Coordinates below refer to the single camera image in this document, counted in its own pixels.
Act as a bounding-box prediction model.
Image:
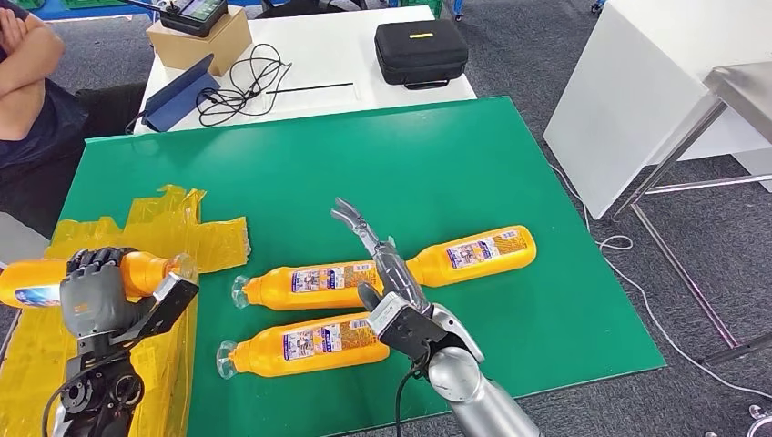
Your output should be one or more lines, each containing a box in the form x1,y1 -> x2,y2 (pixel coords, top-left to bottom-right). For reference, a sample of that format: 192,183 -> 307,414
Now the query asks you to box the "blue tablet case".
141,54 -> 221,133

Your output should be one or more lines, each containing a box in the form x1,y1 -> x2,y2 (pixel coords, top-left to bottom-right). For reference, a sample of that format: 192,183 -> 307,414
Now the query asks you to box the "black left camera bracket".
117,283 -> 200,351

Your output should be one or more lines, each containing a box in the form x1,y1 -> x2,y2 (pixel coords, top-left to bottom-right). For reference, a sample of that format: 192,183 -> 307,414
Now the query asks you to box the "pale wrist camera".
364,290 -> 417,339
151,270 -> 201,304

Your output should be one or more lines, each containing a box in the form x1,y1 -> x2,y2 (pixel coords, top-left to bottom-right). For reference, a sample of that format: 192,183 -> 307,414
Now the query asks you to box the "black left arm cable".
40,346 -> 131,437

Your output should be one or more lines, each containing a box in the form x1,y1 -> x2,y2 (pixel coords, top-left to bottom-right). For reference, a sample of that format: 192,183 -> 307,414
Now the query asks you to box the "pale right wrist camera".
364,290 -> 417,339

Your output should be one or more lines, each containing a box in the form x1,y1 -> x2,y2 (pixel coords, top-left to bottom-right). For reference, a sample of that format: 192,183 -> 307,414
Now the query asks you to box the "grey side table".
0,210 -> 53,267

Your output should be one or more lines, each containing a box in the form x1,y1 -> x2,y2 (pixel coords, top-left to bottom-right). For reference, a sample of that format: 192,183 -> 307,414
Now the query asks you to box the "green table board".
56,96 -> 666,437

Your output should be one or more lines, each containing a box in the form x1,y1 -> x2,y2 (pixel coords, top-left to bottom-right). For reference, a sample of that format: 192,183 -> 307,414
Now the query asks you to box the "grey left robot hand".
58,246 -> 146,340

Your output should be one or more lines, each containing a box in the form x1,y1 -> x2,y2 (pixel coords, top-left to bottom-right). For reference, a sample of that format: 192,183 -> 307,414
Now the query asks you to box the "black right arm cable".
394,343 -> 432,437

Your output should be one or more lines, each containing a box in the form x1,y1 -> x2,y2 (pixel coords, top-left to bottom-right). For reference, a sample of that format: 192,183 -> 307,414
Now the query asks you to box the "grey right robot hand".
330,197 -> 435,318

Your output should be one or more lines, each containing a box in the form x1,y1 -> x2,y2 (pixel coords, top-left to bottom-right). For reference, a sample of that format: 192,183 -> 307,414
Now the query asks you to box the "chrome chair base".
747,403 -> 772,437

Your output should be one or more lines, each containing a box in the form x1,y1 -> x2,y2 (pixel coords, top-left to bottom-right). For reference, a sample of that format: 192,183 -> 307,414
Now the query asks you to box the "white table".
133,5 -> 478,135

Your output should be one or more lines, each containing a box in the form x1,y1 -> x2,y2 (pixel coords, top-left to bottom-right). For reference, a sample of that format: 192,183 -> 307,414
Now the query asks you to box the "blue metal shelf rack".
42,0 -> 159,22

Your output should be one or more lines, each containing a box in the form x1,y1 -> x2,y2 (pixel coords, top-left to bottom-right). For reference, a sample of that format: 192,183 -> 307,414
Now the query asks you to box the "black carrying case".
373,19 -> 470,92

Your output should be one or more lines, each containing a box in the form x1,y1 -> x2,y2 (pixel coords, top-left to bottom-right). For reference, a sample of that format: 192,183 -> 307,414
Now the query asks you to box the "cardboard box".
146,5 -> 253,77

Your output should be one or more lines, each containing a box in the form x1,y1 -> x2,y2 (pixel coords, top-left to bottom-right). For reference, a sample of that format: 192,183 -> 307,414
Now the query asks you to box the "black tangled cable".
196,43 -> 294,127

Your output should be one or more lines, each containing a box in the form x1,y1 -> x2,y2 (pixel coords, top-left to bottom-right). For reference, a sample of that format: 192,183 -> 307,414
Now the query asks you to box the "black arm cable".
40,346 -> 131,437
394,343 -> 432,437

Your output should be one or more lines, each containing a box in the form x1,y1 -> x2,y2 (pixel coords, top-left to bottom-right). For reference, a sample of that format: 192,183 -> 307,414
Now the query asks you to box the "black remote controller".
117,0 -> 230,38

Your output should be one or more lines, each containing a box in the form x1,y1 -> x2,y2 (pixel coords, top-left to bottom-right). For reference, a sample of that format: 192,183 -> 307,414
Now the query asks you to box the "person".
0,0 -> 149,239

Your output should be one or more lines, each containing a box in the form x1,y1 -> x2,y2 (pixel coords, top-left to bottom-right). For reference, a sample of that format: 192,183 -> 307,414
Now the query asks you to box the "white floor cable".
548,162 -> 772,400

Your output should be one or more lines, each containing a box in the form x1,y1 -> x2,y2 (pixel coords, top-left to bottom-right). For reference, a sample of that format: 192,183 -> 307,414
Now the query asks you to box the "steel frame table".
605,60 -> 772,366

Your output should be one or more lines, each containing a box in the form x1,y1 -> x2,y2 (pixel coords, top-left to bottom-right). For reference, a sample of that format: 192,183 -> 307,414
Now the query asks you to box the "thin black rod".
265,81 -> 356,96

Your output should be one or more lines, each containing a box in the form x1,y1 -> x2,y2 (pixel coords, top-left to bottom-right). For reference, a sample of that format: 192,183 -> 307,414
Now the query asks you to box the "orange plastic bottle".
402,224 -> 538,289
231,260 -> 387,312
0,249 -> 198,310
216,310 -> 392,381

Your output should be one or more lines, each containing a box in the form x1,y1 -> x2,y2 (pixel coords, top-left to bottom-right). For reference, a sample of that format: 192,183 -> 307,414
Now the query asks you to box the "person's right hand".
0,6 -> 28,53

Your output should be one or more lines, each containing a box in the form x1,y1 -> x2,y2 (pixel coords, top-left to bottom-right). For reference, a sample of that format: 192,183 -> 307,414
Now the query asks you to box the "white cabinet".
543,0 -> 772,220

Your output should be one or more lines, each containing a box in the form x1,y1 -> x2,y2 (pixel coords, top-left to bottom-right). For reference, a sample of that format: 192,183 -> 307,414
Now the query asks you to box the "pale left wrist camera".
151,270 -> 201,304

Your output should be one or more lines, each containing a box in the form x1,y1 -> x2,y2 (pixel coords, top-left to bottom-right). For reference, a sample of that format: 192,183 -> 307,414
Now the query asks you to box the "black camera bracket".
376,307 -> 469,363
117,283 -> 200,351

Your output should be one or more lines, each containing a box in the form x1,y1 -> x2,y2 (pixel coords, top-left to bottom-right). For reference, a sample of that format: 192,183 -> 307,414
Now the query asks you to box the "yellow tape sheet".
0,185 -> 251,437

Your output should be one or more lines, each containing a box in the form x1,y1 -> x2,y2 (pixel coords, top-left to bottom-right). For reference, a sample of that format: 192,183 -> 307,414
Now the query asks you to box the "black right camera bracket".
376,307 -> 469,363

